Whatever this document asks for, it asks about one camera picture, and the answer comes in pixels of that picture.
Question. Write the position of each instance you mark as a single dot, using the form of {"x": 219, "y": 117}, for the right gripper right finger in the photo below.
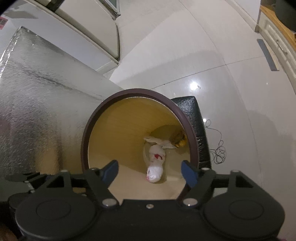
{"x": 200, "y": 185}

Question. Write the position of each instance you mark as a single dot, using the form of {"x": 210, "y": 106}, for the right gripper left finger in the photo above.
{"x": 99, "y": 181}

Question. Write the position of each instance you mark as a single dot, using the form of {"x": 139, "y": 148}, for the gold foil wrapper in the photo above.
{"x": 178, "y": 139}

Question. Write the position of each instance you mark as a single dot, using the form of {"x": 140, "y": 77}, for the knotted white plastic bag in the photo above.
{"x": 157, "y": 157}

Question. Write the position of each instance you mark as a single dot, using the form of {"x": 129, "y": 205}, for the round brown trash bin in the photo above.
{"x": 116, "y": 131}

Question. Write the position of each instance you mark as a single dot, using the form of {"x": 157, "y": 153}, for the black leather stool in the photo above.
{"x": 198, "y": 144}

